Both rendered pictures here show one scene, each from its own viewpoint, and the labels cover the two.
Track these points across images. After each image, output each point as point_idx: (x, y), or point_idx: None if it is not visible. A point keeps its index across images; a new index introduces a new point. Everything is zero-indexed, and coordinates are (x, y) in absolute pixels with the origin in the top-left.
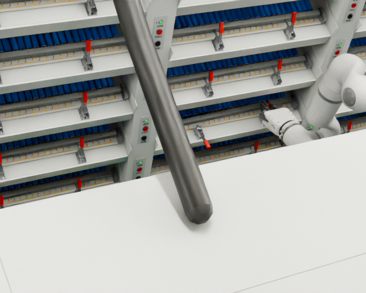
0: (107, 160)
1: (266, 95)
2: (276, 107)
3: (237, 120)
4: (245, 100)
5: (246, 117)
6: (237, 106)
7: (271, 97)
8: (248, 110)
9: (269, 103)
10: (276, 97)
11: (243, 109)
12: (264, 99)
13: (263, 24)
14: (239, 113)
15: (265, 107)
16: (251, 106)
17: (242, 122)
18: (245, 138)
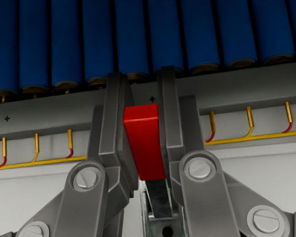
0: None
1: (223, 29)
2: (201, 202)
3: None
4: (61, 63)
5: (53, 166)
6: (5, 97)
7: (260, 46)
8: (59, 128)
9: (151, 126)
10: None
11: (19, 119)
12: (196, 57)
13: None
14: (24, 137)
15: (65, 186)
16: (81, 102)
17: (26, 197)
18: None
